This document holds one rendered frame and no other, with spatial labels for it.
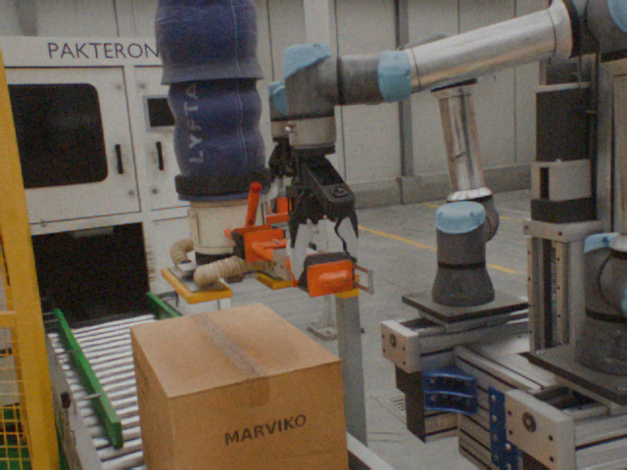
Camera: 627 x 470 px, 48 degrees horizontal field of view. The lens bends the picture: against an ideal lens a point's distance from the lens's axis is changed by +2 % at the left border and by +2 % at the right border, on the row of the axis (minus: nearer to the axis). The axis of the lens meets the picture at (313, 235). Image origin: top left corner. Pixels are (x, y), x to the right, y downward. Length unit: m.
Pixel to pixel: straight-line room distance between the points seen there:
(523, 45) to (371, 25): 10.29
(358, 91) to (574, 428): 0.64
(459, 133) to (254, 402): 0.83
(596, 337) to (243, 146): 0.82
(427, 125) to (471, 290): 10.23
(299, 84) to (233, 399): 0.76
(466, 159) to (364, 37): 9.67
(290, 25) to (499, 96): 3.95
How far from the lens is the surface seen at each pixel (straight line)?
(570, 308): 1.52
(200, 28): 1.54
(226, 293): 1.51
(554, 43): 1.22
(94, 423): 2.53
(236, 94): 1.56
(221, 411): 1.54
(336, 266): 1.06
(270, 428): 1.59
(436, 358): 1.66
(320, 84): 1.05
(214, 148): 1.54
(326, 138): 1.06
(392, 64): 1.05
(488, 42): 1.19
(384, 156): 11.46
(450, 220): 1.64
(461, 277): 1.66
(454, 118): 1.78
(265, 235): 1.38
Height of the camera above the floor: 1.50
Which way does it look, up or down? 10 degrees down
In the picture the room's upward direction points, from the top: 4 degrees counter-clockwise
